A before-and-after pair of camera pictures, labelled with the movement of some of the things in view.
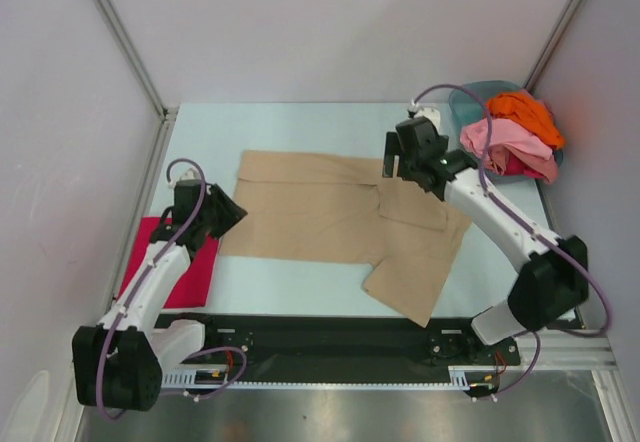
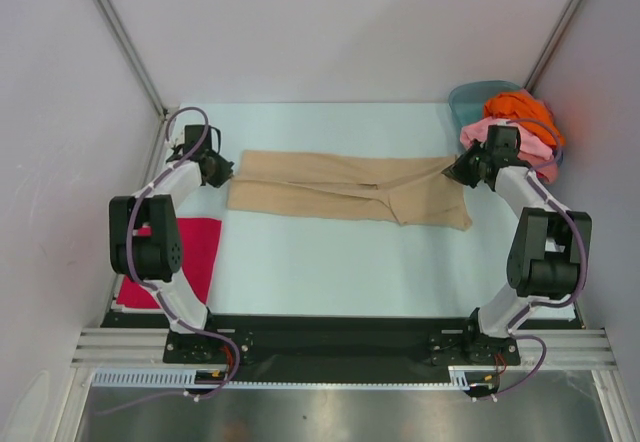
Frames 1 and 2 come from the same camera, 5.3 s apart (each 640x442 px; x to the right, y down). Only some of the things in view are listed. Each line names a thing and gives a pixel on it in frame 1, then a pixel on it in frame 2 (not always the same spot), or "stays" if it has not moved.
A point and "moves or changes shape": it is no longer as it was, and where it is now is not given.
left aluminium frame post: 125,40 stays
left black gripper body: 201,218 -> 220,169
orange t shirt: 531,113 stays
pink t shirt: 502,137 stays
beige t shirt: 342,209 moves or changes shape
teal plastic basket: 467,106 stays
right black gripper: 395,148 -> 458,170
